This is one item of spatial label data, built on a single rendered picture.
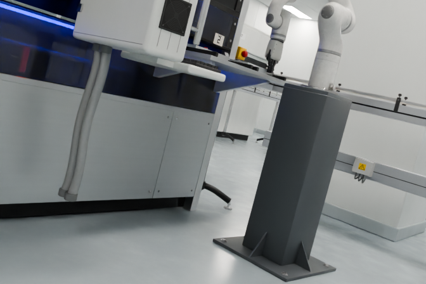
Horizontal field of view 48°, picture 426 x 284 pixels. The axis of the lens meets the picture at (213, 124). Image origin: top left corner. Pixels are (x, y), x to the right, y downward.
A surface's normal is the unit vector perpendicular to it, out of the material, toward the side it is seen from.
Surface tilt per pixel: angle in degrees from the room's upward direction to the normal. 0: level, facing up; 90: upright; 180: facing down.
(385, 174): 90
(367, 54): 90
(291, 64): 90
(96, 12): 90
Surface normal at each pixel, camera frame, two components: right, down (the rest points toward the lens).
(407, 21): -0.60, -0.10
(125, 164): 0.76, 0.24
